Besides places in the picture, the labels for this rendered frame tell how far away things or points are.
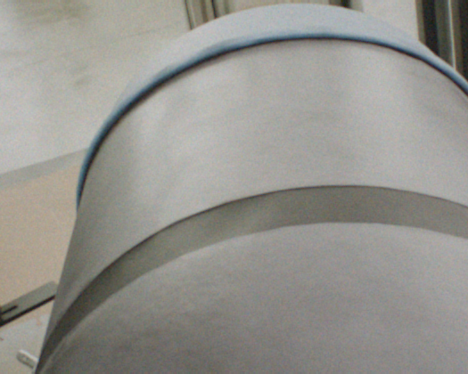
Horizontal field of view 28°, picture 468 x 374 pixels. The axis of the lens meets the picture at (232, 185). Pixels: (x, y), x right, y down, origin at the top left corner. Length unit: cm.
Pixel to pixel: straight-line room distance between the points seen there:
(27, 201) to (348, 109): 150
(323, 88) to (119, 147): 5
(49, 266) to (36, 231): 13
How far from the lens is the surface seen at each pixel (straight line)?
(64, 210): 161
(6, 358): 93
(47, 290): 107
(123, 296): 15
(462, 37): 93
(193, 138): 19
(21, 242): 155
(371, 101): 20
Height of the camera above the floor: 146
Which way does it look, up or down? 27 degrees down
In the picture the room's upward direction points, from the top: 11 degrees counter-clockwise
